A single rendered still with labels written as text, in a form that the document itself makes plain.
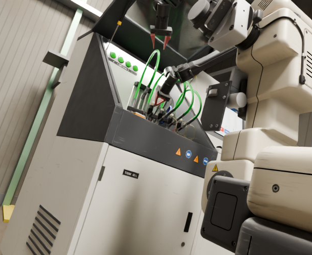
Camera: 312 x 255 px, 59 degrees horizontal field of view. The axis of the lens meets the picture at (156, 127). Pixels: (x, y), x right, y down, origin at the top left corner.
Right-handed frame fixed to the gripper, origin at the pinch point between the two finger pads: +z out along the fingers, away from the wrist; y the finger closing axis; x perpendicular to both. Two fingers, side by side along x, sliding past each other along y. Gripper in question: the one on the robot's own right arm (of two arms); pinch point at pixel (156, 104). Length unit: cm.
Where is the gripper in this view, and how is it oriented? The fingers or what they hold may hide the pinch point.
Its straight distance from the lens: 153.7
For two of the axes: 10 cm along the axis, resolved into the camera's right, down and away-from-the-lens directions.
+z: -4.8, 7.3, 4.9
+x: -8.7, -3.1, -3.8
